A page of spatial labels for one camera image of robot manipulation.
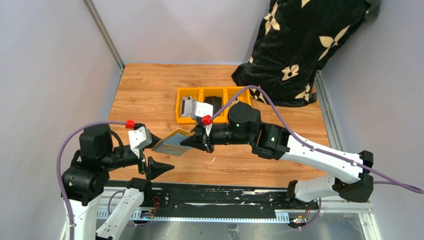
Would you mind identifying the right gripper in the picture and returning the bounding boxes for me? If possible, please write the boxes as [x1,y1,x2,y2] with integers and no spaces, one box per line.
[180,122,253,154]

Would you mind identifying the right yellow bin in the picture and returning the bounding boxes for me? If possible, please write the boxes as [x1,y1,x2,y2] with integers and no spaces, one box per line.
[226,86,252,110]

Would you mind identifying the black floral blanket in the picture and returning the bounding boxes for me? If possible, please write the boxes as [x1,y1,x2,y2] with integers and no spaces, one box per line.
[231,0,382,107]

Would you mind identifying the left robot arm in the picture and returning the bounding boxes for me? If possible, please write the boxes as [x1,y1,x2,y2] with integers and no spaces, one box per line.
[56,120,174,240]

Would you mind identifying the middle yellow bin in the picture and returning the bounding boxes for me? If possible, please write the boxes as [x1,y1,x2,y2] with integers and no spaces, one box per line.
[201,87,229,116]

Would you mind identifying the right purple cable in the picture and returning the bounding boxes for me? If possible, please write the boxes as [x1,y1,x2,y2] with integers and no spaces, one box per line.
[202,85,424,195]

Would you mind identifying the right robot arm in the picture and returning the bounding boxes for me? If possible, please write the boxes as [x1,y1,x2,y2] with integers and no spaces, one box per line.
[180,102,374,209]

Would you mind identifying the black cards in bin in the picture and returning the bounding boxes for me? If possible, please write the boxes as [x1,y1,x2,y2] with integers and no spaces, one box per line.
[204,96,223,114]

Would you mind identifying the purple cable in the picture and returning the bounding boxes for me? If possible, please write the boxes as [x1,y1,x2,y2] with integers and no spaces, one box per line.
[56,119,135,240]
[202,85,424,195]

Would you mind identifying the yellow leather card holder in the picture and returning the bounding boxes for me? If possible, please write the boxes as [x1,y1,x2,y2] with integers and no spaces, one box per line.
[151,128,194,156]

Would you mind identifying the aluminium frame post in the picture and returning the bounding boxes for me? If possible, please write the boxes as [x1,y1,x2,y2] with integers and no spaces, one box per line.
[82,0,125,72]

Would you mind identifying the left yellow bin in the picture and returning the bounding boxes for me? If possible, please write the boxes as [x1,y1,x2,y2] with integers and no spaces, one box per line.
[175,87,201,124]

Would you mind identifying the yellow bin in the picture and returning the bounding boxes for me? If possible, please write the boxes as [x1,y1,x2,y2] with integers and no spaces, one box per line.
[226,86,252,110]
[201,87,229,116]
[175,87,201,124]

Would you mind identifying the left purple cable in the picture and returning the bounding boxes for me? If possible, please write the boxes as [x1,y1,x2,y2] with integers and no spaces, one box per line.
[56,119,135,240]

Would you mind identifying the silver cards in bin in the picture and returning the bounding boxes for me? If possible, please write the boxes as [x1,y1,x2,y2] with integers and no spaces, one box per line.
[179,96,197,118]

